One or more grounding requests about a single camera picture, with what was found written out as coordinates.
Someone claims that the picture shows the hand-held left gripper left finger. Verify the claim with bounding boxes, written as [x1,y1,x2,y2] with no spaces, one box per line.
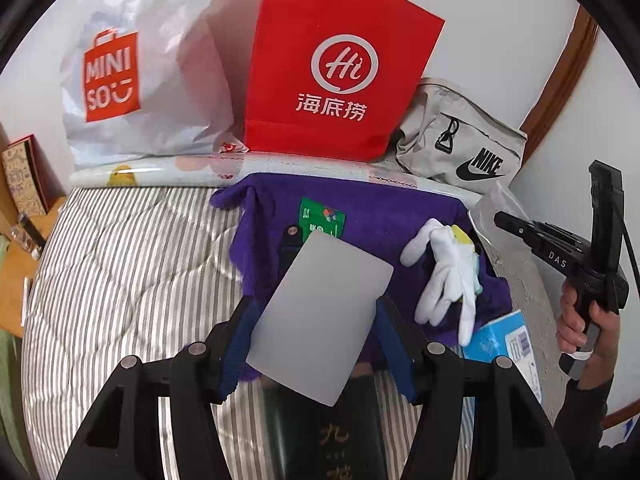
[55,296,263,480]

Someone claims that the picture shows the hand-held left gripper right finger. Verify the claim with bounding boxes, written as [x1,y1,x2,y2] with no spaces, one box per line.
[375,296,576,480]

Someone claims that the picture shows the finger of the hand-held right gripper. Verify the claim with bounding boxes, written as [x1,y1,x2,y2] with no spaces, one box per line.
[493,211,551,251]

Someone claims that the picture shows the grey card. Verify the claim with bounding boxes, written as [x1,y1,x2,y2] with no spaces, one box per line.
[244,230,395,407]

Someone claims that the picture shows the green snack packet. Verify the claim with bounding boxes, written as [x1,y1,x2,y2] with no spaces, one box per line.
[298,196,347,240]

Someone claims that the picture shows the person's right forearm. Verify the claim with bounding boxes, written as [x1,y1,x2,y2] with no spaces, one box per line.
[552,310,634,480]

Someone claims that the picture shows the person's right hand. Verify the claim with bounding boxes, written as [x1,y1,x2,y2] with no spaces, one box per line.
[555,279,621,361]

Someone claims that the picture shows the clear plastic bag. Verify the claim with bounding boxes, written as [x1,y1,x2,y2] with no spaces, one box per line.
[467,180,532,257]

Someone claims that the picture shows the white cotton gloves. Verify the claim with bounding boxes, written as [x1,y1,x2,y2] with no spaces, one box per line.
[399,218,481,347]

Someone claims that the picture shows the blue and white box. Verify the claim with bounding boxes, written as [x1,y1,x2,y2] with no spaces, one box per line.
[462,309,544,406]

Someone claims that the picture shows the dark green long box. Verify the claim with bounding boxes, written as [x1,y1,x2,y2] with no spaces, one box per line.
[260,224,390,480]

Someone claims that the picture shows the purple towel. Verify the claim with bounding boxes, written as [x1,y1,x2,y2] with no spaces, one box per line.
[210,172,514,384]

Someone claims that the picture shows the striped quilt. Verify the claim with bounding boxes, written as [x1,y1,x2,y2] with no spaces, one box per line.
[20,187,567,480]

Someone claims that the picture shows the grey waist bag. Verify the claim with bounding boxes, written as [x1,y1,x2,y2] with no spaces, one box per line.
[395,77,529,196]

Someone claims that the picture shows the patterned pillow with duck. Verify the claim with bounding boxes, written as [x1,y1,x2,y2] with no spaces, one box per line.
[69,152,484,211]

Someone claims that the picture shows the wooden nightstand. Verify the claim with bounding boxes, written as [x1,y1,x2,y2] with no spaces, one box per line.
[0,195,69,347]

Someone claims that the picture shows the small glass bottle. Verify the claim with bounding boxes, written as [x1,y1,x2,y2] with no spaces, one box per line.
[11,213,47,262]

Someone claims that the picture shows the red paper bag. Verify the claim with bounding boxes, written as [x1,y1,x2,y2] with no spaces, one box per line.
[243,0,446,163]

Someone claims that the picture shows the white plastic shopping bag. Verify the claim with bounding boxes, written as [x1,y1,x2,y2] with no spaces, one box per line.
[60,0,236,172]

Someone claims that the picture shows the black cable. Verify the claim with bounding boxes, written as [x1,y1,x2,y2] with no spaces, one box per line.
[617,195,640,294]

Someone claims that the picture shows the wooden door frame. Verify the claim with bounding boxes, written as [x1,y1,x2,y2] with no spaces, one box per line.
[518,7,600,157]

